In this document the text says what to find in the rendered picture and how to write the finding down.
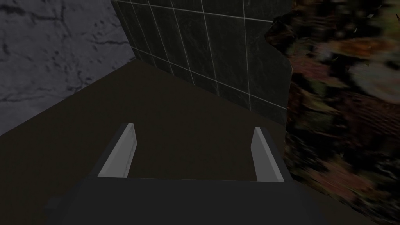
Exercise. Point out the brown mottled leafy plant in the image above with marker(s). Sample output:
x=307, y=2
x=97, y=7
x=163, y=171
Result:
x=343, y=103

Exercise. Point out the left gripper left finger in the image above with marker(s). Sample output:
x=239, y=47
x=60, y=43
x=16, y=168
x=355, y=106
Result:
x=120, y=154

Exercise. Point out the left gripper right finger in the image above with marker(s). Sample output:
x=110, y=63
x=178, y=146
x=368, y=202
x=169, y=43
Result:
x=267, y=157

